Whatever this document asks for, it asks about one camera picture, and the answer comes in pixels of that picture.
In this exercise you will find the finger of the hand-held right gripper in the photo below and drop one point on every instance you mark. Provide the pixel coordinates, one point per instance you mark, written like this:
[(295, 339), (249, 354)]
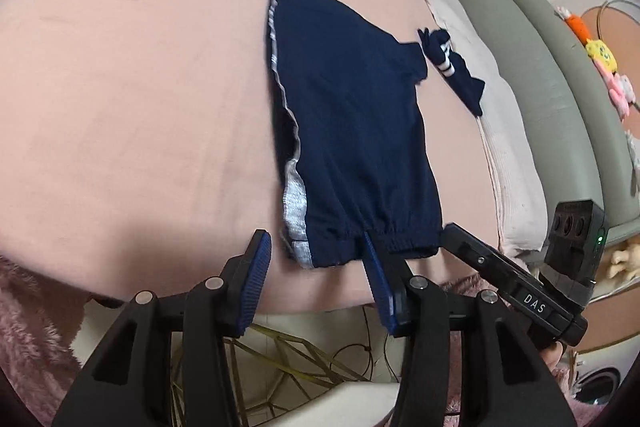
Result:
[(480, 257)]

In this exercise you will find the bed with pink sheet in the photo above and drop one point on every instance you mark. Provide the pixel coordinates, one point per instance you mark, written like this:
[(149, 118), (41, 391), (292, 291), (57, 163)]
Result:
[(125, 107)]

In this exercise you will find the navy pants grey side stripes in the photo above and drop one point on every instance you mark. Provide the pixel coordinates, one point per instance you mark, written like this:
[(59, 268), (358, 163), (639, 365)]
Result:
[(350, 132)]

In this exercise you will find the beige plush toy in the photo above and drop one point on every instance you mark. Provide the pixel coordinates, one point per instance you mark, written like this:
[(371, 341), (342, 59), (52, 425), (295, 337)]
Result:
[(625, 259)]

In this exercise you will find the carrot plush toy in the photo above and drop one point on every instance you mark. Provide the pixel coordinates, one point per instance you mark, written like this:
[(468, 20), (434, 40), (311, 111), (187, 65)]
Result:
[(577, 24)]

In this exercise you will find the white waffle blanket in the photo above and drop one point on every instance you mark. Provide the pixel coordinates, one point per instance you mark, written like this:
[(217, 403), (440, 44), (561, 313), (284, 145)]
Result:
[(510, 167)]

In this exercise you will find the pink plush toy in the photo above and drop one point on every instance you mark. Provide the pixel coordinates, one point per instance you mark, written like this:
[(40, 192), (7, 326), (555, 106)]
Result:
[(622, 89)]

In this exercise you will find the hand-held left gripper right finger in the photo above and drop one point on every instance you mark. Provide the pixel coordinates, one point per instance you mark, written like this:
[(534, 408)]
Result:
[(380, 287)]

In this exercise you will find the person's right hand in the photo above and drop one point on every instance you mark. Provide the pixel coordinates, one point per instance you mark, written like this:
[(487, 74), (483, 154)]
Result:
[(553, 356)]

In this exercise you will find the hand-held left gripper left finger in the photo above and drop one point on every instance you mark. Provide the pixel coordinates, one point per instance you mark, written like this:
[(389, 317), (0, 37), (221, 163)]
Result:
[(257, 277)]

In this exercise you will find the pink fluffy robe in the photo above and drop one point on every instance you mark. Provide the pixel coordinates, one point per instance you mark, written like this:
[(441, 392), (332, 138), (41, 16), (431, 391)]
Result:
[(30, 332)]

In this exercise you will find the navy shorts white stripes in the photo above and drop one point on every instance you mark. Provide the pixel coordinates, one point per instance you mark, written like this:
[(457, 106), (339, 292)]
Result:
[(465, 82)]

